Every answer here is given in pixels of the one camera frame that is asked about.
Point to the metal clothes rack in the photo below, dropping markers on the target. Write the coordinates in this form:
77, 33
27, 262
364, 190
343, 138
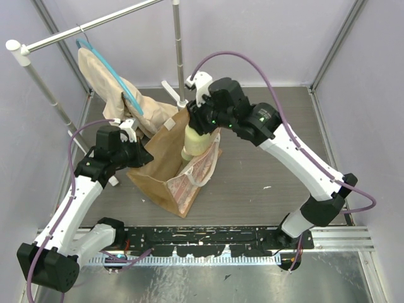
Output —
21, 52

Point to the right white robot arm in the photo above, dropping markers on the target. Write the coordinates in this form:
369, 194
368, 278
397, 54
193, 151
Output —
264, 128

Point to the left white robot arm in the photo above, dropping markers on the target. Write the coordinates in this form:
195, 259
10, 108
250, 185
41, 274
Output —
54, 258

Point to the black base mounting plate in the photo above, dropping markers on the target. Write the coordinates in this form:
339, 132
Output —
204, 241

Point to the brown canvas tote bag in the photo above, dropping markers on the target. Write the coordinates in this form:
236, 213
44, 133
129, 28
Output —
164, 180

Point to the yellow lotion squeeze bottle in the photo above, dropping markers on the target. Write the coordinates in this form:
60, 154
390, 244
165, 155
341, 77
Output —
194, 145

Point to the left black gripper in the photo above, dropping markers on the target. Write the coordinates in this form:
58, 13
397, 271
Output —
139, 154

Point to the aluminium frame rail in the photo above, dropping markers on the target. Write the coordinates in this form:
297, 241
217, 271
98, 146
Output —
326, 240

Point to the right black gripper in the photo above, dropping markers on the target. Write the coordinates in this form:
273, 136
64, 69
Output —
195, 113

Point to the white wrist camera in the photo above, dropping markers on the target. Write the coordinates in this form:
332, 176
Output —
127, 128
200, 82

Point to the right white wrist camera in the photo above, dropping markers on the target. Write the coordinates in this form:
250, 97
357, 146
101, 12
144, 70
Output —
200, 82

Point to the beige cloth on hanger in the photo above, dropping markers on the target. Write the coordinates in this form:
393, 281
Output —
117, 105

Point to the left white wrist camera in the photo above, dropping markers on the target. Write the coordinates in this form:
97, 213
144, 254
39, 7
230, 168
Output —
127, 128

